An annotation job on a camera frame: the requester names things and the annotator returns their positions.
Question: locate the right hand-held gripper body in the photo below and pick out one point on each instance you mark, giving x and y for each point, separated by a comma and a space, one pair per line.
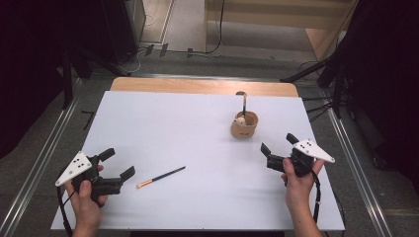
311, 149

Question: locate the makeup brush round beige tip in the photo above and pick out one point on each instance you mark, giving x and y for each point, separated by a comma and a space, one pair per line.
164, 176

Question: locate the tan brush holder cup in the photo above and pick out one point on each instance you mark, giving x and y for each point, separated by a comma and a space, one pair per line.
245, 130

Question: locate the person's right hand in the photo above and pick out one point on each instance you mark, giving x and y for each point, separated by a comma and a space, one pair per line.
298, 191

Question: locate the black curtain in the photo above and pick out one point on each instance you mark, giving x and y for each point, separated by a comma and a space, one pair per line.
388, 82
29, 65

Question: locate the black cabinet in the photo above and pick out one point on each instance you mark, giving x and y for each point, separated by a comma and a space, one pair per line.
122, 29

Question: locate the black metal stand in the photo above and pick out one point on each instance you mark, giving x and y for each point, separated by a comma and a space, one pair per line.
336, 89
67, 79

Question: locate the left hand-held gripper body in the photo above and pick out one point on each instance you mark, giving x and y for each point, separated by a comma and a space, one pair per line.
74, 169

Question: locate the person's left hand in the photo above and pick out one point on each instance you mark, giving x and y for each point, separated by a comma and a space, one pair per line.
85, 210

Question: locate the cream wooden cabinet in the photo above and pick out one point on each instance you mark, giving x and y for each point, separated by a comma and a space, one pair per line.
263, 16

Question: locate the metal floor rail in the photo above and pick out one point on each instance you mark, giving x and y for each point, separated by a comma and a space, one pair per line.
362, 187
33, 184

